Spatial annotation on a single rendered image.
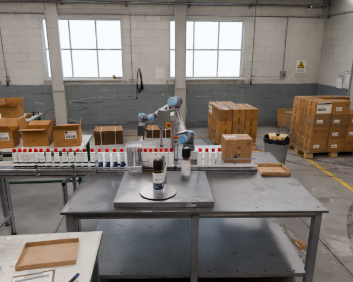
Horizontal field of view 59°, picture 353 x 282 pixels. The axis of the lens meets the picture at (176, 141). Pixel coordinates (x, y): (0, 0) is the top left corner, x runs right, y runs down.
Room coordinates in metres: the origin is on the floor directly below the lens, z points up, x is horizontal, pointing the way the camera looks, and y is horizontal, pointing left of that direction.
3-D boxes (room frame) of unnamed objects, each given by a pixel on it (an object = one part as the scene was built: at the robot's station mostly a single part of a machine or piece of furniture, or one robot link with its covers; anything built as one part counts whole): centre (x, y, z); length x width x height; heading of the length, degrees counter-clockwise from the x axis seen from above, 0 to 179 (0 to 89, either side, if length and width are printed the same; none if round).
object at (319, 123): (6.27, -3.10, 0.57); 1.20 x 0.85 x 1.14; 97
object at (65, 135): (4.18, 1.52, 0.97); 0.51 x 0.39 x 0.37; 11
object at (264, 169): (3.04, -1.00, 0.85); 0.30 x 0.26 x 0.04; 91
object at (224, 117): (6.91, -1.24, 0.45); 1.20 x 0.84 x 0.89; 7
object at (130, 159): (2.91, 0.41, 1.01); 0.14 x 0.13 x 0.26; 91
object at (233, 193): (2.92, -0.14, 0.82); 2.10 x 1.50 x 0.02; 91
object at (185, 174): (2.74, -0.09, 1.03); 0.09 x 0.09 x 0.30
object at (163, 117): (3.10, 0.10, 1.38); 0.17 x 0.10 x 0.19; 146
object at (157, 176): (2.41, 0.15, 1.04); 0.09 x 0.09 x 0.29
